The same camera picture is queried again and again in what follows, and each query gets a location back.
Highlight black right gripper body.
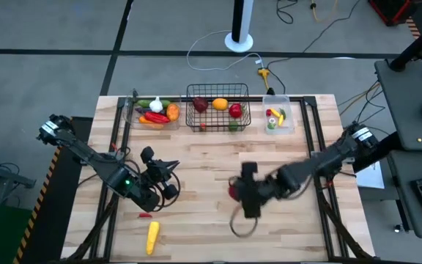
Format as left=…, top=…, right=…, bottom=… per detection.
left=238, top=162, right=289, bottom=220

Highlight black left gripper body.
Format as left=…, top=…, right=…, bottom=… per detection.
left=140, top=146, right=179, bottom=201

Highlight orange carrot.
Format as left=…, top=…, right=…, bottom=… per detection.
left=138, top=115, right=164, bottom=129

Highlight white garlic bulb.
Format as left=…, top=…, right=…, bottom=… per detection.
left=149, top=96, right=164, bottom=114

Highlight green cucumber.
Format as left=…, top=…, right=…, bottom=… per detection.
left=136, top=98, right=171, bottom=109

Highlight dark red apple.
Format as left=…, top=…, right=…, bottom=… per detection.
left=192, top=96, right=210, bottom=114

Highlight orange citrus fruit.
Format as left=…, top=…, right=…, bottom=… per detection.
left=211, top=98, right=229, bottom=111

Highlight large clear plastic bin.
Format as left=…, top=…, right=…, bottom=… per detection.
left=122, top=95, right=182, bottom=132

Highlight yellow corn cob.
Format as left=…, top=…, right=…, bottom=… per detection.
left=145, top=221, right=160, bottom=256

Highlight small translucent plastic container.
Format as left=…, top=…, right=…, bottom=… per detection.
left=262, top=94, right=295, bottom=136

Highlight black mat with hazard stripes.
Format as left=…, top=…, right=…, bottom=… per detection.
left=404, top=16, right=422, bottom=40
left=12, top=116, right=94, bottom=264

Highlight yellow power plug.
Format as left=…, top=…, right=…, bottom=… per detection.
left=257, top=67, right=270, bottom=89

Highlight white paper sheet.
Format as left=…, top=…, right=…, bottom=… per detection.
left=355, top=161, right=386, bottom=190

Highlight grey metal stand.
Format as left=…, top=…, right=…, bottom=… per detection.
left=0, top=146, right=37, bottom=206

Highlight grey desk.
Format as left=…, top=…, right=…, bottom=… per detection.
left=374, top=58, right=422, bottom=240

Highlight red and black toolbox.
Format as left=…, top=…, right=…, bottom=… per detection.
left=367, top=0, right=415, bottom=27

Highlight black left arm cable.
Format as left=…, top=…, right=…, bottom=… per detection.
left=151, top=171, right=182, bottom=213

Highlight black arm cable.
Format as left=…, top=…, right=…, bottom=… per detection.
left=229, top=205, right=259, bottom=238
left=151, top=171, right=182, bottom=213

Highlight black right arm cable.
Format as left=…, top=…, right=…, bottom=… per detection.
left=229, top=205, right=259, bottom=238

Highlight black wire basket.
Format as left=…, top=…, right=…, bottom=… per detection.
left=185, top=83, right=252, bottom=133

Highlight white floor cable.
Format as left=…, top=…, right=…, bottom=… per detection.
left=186, top=29, right=264, bottom=71

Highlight yellow floor cable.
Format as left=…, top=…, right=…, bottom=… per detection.
left=337, top=83, right=380, bottom=108
left=308, top=0, right=340, bottom=22

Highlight black and white floor post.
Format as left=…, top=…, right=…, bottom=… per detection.
left=224, top=0, right=255, bottom=54

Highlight long black floor cable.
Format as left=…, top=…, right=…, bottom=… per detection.
left=265, top=0, right=361, bottom=74

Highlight looped black floor cable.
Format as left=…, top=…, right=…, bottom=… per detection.
left=275, top=0, right=299, bottom=25

